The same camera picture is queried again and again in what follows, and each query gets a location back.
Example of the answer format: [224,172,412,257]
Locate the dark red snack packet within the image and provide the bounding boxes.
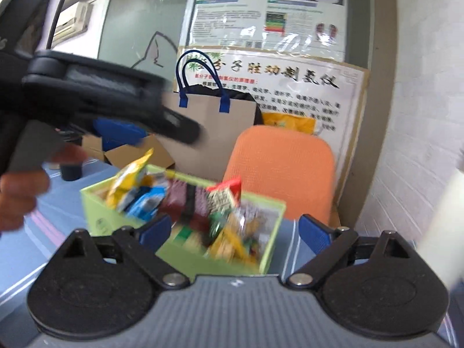
[158,179,210,232]

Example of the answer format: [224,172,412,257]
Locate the person's left hand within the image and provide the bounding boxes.
[0,144,87,233]

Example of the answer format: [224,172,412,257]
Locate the blue snack packet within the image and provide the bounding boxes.
[126,186,166,222]

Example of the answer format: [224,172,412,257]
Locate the large yellow chip bag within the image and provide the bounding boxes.
[105,148,153,209]

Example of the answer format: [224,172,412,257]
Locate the open cardboard box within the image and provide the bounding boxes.
[82,134,175,169]

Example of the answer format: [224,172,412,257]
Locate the green cardboard snack box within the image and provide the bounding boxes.
[81,177,286,279]

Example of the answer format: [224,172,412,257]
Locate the green biscuit packet in box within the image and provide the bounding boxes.
[174,211,233,247]

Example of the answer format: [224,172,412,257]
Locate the blue item in cardboard box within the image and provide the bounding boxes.
[94,118,147,152]

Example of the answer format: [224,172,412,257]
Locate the black paper coffee cup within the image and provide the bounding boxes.
[60,163,83,182]

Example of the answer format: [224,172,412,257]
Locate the yellow noodle snack in box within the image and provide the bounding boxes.
[207,225,260,266]

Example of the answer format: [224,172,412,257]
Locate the orange red snack packet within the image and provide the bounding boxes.
[206,177,242,213]

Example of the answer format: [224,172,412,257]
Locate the orange chair back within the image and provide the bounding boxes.
[223,125,336,225]

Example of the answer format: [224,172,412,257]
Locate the blue striped tablecloth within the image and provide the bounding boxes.
[1,161,449,347]

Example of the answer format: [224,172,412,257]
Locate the yellow plastic bag behind chair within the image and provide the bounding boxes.
[262,112,316,134]

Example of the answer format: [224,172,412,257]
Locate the Chinese text poster board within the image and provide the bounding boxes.
[175,46,370,198]

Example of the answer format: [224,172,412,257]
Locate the wall air conditioner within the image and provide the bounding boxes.
[52,2,93,46]

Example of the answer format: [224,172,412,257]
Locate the brown paper bag blue handles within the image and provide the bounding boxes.
[158,50,260,181]

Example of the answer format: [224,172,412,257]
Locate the scientific wall poster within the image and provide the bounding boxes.
[182,0,348,61]

